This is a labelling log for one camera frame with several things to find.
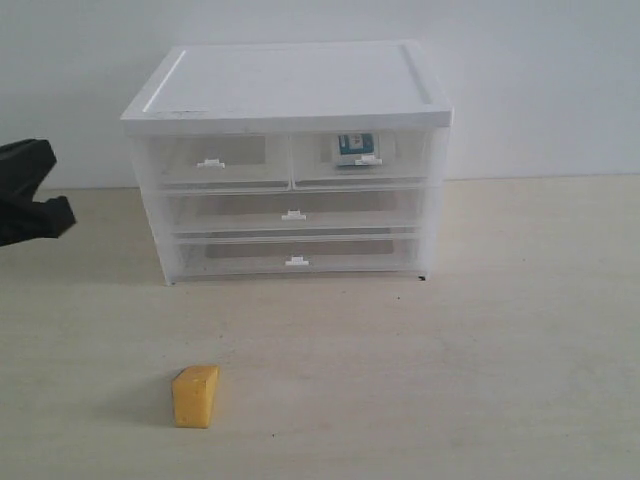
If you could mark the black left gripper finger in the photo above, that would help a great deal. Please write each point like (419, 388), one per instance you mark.
(24, 166)
(23, 219)

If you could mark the bottom wide clear drawer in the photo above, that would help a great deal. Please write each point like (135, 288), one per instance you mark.
(312, 255)

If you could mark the middle wide clear drawer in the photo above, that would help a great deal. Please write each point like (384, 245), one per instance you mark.
(294, 210)

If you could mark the yellow sponge wedge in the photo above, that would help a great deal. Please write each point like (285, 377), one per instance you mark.
(193, 393)

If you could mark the wide clear drawer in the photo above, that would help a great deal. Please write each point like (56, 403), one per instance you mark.
(312, 255)
(294, 210)

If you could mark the teal bottle white cap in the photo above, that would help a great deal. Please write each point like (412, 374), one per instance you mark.
(353, 149)

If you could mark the white plastic drawer cabinet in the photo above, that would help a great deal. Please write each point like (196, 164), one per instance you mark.
(286, 90)

